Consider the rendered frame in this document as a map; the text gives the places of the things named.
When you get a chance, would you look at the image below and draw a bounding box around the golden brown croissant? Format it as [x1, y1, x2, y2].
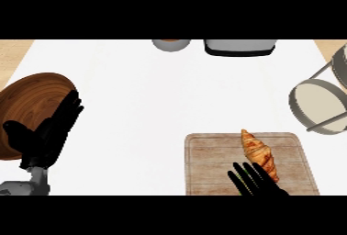
[239, 129, 281, 184]

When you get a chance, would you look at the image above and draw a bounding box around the round brown wooden bowl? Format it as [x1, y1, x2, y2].
[0, 72, 78, 162]

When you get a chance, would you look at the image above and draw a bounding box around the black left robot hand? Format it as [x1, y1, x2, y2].
[2, 89, 86, 171]

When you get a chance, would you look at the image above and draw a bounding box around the pale wooden cutting board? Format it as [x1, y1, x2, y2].
[183, 131, 322, 196]

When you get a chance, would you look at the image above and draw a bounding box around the grey tiered wire basket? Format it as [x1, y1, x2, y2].
[288, 42, 347, 136]

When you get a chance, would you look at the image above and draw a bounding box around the green lemon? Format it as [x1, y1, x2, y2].
[235, 171, 251, 196]

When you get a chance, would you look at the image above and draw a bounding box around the grey round cup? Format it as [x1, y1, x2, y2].
[151, 39, 192, 53]

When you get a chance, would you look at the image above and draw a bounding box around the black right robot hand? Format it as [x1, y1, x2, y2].
[226, 162, 290, 196]

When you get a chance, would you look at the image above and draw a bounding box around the grey and black appliance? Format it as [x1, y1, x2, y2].
[202, 39, 278, 58]

